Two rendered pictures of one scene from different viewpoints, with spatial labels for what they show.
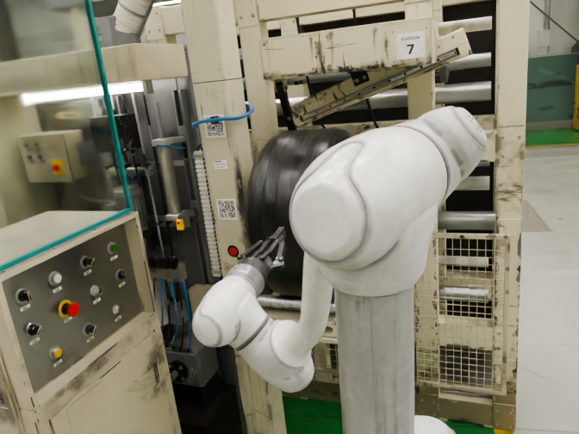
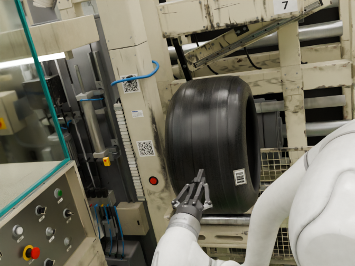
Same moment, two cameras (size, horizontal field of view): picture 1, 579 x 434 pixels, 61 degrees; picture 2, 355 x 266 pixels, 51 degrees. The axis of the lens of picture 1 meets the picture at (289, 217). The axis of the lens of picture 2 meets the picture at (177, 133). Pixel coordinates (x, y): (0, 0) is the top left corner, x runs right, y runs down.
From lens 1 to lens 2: 26 cm
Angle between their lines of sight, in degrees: 4
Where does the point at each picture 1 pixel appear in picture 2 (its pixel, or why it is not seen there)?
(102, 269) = (53, 212)
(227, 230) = (147, 164)
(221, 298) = (173, 253)
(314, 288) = (261, 247)
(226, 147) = (141, 100)
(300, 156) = (206, 105)
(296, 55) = (189, 16)
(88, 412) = not seen: outside the picture
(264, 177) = (179, 125)
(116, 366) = not seen: outside the picture
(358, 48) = (241, 7)
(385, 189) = not seen: outside the picture
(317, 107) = (207, 55)
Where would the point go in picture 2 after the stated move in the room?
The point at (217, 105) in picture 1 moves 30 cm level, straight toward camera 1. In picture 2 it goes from (131, 66) to (139, 79)
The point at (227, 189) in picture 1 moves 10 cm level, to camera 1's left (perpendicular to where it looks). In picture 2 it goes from (144, 132) to (121, 137)
